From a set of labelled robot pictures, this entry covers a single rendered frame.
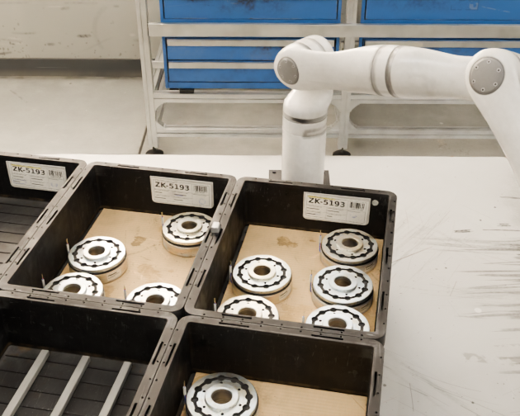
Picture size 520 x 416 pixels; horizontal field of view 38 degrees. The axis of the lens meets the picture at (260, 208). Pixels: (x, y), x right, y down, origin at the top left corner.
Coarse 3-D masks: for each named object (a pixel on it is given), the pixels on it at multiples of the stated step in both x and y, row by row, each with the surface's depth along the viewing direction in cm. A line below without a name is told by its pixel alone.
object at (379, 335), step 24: (240, 192) 141; (360, 192) 140; (384, 192) 140; (216, 240) 128; (384, 264) 122; (192, 288) 117; (384, 288) 117; (192, 312) 113; (216, 312) 113; (384, 312) 113; (360, 336) 109; (384, 336) 109
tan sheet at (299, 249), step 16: (256, 240) 145; (272, 240) 145; (288, 240) 145; (304, 240) 145; (240, 256) 141; (272, 256) 141; (288, 256) 141; (304, 256) 141; (304, 272) 137; (368, 272) 137; (304, 288) 133; (288, 304) 129; (304, 304) 129; (288, 320) 126; (368, 320) 126
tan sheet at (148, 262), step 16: (96, 224) 149; (112, 224) 149; (128, 224) 149; (144, 224) 149; (160, 224) 149; (128, 240) 145; (144, 240) 145; (160, 240) 145; (128, 256) 141; (144, 256) 141; (160, 256) 141; (176, 256) 141; (64, 272) 137; (128, 272) 137; (144, 272) 137; (160, 272) 137; (176, 272) 137; (112, 288) 133; (128, 288) 133
